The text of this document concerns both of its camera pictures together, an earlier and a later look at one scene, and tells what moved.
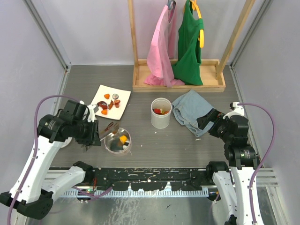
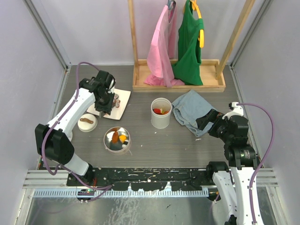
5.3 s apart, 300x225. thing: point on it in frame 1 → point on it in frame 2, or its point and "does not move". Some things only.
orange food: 160,111 does not move
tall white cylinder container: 161,109 does not move
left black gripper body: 85,131 → 104,104
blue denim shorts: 187,108 does not move
